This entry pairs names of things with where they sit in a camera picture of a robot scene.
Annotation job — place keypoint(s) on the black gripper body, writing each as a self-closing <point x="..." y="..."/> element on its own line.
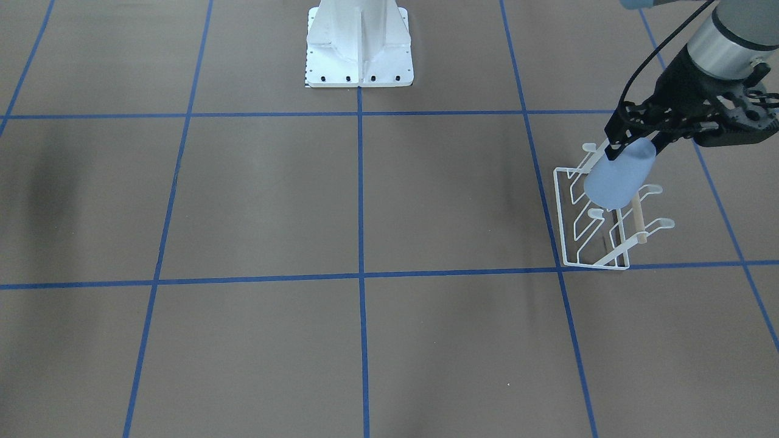
<point x="684" y="81"/>

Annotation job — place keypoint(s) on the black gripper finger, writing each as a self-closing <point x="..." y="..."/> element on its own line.
<point x="626" y="125"/>
<point x="667" y="136"/>

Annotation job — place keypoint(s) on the light blue plastic cup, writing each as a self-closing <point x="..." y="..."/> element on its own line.
<point x="611" y="184"/>

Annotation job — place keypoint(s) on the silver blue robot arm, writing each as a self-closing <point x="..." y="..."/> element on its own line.
<point x="736" y="35"/>

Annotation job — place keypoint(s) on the brown paper table cover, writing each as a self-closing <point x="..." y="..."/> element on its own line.
<point x="195" y="244"/>

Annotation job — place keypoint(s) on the white wire cup holder rack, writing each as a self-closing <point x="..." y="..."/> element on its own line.
<point x="594" y="238"/>

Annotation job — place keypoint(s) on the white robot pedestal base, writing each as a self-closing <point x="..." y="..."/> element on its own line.
<point x="358" y="44"/>

